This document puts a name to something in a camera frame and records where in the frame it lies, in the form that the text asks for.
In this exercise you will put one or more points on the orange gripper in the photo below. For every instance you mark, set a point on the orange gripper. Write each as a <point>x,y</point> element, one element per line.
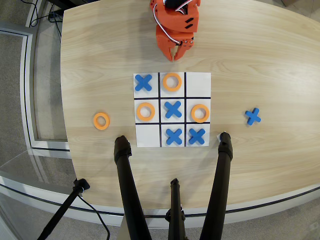
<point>165,43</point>

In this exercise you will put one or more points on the blue foam cross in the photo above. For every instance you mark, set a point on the blue foam cross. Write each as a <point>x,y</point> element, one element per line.
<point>253,116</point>
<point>173,109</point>
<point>174,136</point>
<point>197,136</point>
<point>143,82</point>

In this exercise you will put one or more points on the white tic-tac-toe grid board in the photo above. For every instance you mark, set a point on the white tic-tac-toe grid board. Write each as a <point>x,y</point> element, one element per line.
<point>147,136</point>

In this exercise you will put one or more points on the small white tag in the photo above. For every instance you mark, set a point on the small white tag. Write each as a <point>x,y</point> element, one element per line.
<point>218,137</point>

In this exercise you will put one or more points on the short black tripod leg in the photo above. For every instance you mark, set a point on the short black tripod leg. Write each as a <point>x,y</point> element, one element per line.
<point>175,200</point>

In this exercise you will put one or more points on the thin black stand pole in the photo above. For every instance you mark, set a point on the thin black stand pole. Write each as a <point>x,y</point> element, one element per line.
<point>62,210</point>

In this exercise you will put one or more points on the white glass panel frame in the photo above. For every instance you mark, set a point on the white glass panel frame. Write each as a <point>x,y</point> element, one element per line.
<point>25,100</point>

